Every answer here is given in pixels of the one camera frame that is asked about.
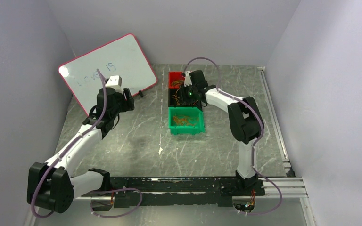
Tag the red plastic bin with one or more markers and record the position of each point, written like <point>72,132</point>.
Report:
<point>175,79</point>

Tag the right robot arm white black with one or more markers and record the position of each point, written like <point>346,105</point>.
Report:
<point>246,124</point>

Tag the whiteboard with pink frame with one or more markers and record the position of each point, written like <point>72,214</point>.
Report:
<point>122,57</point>

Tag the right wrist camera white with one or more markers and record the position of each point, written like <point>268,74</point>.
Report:
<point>187,79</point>

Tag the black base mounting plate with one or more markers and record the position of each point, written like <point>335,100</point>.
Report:
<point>130,191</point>

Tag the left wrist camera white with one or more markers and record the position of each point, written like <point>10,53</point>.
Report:
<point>114,82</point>

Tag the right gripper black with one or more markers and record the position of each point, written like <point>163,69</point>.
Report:
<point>185,99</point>

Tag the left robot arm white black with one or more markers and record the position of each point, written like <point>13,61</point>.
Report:
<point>74,149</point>

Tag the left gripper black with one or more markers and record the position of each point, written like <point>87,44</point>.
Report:
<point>128,104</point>

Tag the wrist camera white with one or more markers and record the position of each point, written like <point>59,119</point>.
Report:
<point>187,79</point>
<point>114,82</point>

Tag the aluminium rail frame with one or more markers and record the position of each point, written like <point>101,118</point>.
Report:
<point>279,189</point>

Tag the green plastic bin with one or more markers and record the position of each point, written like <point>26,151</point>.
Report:
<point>185,120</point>

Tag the black plastic bin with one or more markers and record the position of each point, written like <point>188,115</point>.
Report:
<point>175,101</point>

